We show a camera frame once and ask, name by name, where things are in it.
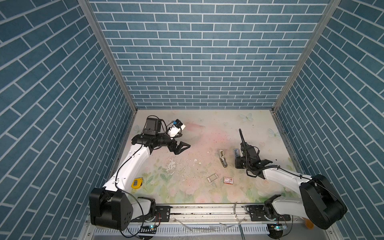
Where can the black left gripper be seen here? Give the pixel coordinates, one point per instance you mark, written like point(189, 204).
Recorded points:
point(172, 148)

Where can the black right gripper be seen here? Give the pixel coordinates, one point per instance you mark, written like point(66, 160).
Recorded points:
point(237, 160)

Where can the red white staple box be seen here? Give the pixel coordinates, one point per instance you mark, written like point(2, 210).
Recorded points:
point(228, 180)

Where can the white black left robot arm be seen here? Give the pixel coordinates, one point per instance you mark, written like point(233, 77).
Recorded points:
point(113, 205)

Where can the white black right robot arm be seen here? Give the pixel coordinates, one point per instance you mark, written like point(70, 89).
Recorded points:
point(317, 201)

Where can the yellow tape measure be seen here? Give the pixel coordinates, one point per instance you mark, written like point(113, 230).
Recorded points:
point(137, 183)

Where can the green circuit board right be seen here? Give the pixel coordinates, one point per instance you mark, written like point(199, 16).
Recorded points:
point(276, 231)

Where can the green circuit board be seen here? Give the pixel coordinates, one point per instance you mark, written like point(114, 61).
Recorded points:
point(148, 230)
point(276, 231)

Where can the green circuit board left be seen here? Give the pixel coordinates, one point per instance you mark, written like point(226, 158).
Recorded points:
point(148, 230)

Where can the brown white plush toy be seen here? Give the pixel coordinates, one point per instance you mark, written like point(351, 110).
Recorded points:
point(309, 224)

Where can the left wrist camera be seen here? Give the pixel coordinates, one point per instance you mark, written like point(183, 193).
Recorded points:
point(175, 129)

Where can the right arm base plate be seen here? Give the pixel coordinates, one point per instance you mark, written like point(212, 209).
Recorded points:
point(257, 212)

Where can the aluminium front rail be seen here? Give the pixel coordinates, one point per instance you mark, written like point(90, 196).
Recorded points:
point(214, 213)

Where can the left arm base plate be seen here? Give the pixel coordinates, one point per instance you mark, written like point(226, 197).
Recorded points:
point(161, 213)

